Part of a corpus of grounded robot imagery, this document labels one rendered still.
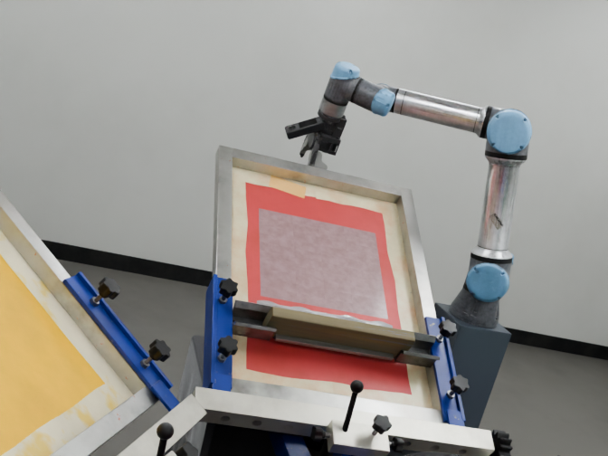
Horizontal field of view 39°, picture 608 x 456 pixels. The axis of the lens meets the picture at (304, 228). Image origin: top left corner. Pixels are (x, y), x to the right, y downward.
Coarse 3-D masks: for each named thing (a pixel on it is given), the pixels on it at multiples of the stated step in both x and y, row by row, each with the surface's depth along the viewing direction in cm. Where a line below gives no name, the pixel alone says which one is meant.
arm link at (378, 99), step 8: (360, 80) 242; (360, 88) 241; (368, 88) 241; (376, 88) 241; (384, 88) 242; (352, 96) 242; (360, 96) 241; (368, 96) 240; (376, 96) 240; (384, 96) 240; (392, 96) 240; (360, 104) 243; (368, 104) 241; (376, 104) 240; (384, 104) 240; (392, 104) 244; (376, 112) 242; (384, 112) 241
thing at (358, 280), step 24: (336, 216) 237; (360, 216) 240; (336, 240) 230; (360, 240) 234; (384, 240) 237; (336, 264) 224; (360, 264) 227; (384, 264) 230; (336, 288) 218; (360, 288) 221; (384, 288) 224; (336, 312) 213; (360, 312) 216; (384, 312) 218; (336, 360) 202; (360, 360) 205; (384, 360) 208; (384, 384) 203; (408, 384) 205
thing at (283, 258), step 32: (256, 192) 232; (256, 224) 224; (288, 224) 228; (256, 256) 216; (288, 256) 220; (320, 256) 224; (256, 288) 209; (288, 288) 213; (320, 288) 216; (256, 352) 196; (288, 352) 199; (320, 352) 202
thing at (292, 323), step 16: (272, 320) 192; (288, 320) 193; (304, 320) 193; (320, 320) 195; (336, 320) 196; (304, 336) 197; (320, 336) 198; (336, 336) 198; (352, 336) 198; (368, 336) 198; (384, 336) 199; (400, 336) 200; (384, 352) 204
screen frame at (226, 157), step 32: (224, 160) 231; (256, 160) 236; (224, 192) 223; (352, 192) 245; (384, 192) 246; (224, 224) 215; (416, 224) 241; (224, 256) 208; (416, 256) 232; (416, 288) 225; (256, 384) 186; (416, 416) 195
